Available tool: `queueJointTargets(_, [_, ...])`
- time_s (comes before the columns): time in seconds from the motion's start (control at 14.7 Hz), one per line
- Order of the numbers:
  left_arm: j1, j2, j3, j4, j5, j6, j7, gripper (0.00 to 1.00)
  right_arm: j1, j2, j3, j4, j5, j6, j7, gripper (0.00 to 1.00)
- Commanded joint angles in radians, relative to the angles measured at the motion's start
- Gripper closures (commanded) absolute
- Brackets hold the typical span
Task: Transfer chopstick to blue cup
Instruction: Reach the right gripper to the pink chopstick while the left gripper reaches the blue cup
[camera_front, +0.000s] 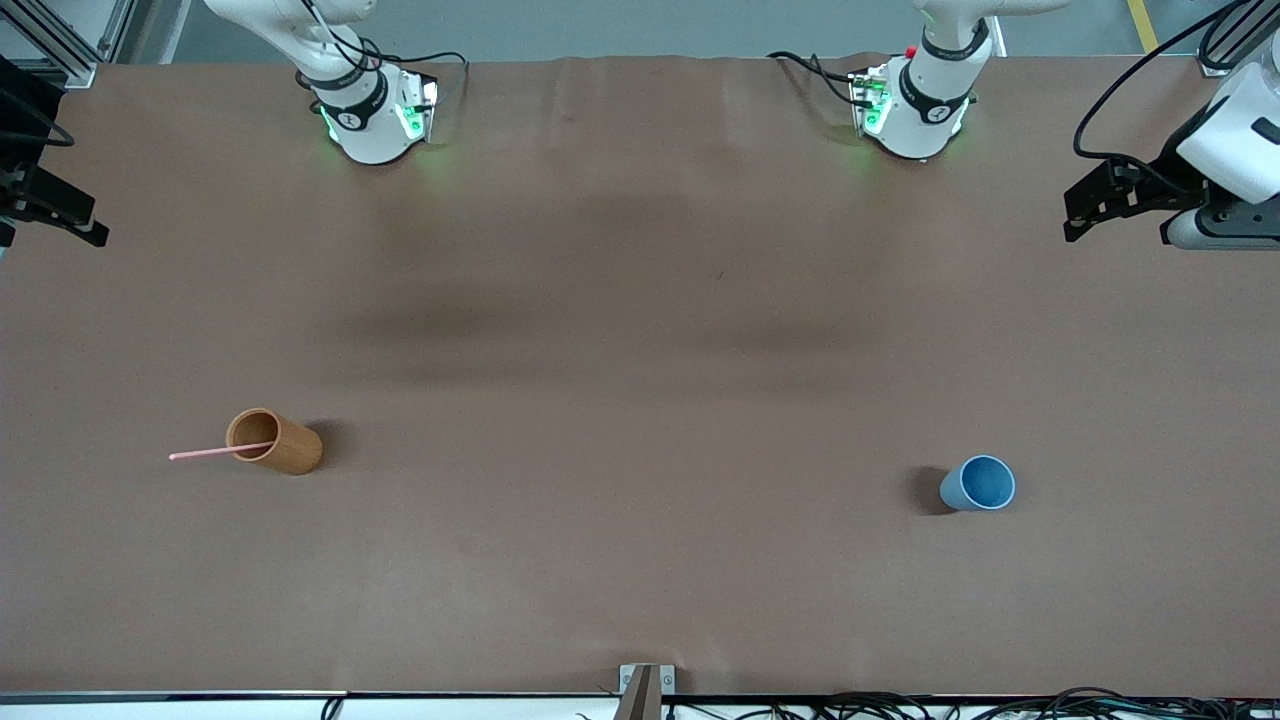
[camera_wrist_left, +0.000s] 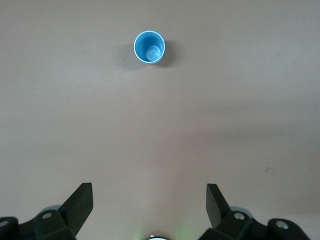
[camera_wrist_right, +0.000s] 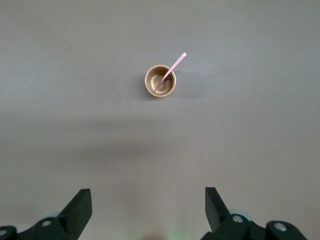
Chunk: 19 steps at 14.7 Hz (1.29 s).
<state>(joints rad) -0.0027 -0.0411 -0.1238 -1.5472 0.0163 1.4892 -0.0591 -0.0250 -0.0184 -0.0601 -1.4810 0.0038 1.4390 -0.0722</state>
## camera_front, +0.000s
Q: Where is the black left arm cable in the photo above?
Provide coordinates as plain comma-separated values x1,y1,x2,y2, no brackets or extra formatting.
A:
1074,0,1263,163

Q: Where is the brown table cover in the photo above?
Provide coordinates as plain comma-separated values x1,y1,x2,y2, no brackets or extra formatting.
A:
0,52,1280,699

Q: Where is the black floor cable bundle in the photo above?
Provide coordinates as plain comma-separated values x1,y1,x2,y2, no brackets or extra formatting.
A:
664,686,1280,720

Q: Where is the brown wooden cup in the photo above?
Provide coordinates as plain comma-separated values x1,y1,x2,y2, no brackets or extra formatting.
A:
226,407,324,477

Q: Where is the black right base cable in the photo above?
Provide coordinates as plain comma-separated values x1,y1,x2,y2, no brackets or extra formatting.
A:
385,50,470,106

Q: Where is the metal table edge bracket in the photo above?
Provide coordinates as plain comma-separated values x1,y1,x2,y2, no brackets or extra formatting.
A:
619,663,677,720

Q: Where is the black equipment beside table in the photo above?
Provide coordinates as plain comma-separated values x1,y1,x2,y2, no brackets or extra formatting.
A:
0,52,67,166

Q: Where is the pink chopstick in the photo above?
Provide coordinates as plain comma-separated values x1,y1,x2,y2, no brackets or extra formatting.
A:
168,441,276,463

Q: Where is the blue cup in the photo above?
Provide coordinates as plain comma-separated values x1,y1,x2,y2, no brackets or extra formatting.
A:
939,455,1017,513

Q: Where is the black base cable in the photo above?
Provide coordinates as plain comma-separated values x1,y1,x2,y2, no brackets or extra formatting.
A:
767,50,863,107
385,50,470,106

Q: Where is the black left base cable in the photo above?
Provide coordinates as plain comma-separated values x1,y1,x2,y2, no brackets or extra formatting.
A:
767,50,863,107

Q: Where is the yellow floor tape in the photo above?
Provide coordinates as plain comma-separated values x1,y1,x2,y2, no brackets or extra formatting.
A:
1126,0,1162,55

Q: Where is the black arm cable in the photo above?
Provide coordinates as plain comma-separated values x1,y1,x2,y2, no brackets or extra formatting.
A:
0,88,77,149
1074,0,1263,163

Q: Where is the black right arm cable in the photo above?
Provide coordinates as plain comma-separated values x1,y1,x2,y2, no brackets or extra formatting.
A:
0,88,77,149

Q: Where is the aluminium frame profile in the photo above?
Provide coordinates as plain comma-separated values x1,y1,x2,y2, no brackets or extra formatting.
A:
0,0,138,91
1196,0,1280,80

